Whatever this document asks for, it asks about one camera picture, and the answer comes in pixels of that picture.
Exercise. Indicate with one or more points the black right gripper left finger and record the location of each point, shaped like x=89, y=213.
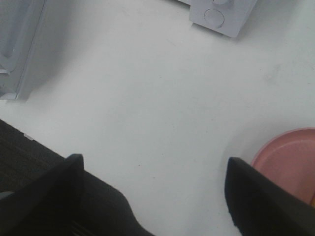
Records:
x=46, y=206

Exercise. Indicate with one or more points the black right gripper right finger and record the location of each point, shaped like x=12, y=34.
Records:
x=258, y=207

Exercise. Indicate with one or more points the pink round plate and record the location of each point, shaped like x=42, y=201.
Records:
x=288, y=160

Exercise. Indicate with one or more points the white microwave door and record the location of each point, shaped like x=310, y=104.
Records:
x=19, y=22

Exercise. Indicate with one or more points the round white door button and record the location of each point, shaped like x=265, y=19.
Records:
x=214, y=18

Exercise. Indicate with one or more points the white timer knob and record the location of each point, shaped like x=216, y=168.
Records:
x=221, y=2

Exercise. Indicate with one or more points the white microwave oven body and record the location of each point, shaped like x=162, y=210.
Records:
x=226, y=17

